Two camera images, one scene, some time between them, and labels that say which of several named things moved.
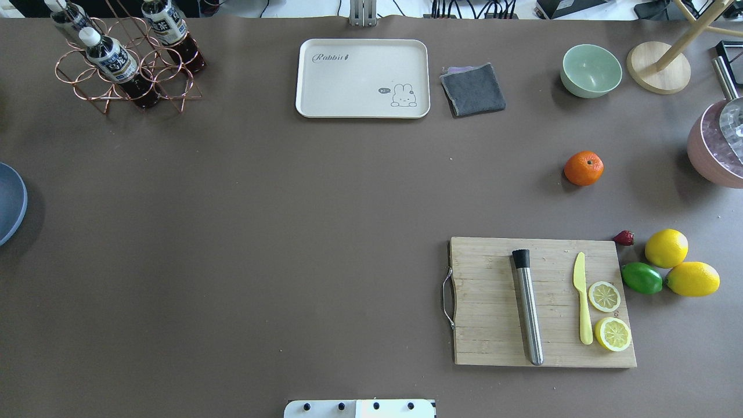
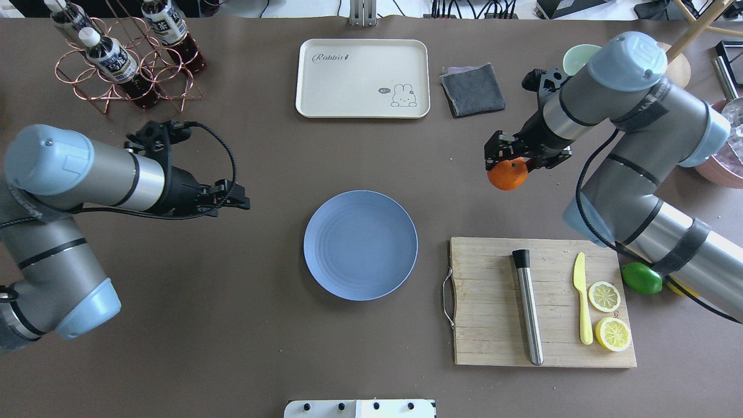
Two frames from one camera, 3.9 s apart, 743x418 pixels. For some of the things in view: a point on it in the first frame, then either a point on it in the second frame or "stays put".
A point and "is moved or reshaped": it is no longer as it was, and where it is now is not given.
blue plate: x=13 y=203 is moved or reshaped
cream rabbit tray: x=366 y=78 stays put
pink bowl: x=709 y=151 stays put
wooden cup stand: x=658 y=68 stays put
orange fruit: x=584 y=168 -> x=508 y=174
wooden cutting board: x=490 y=323 stays put
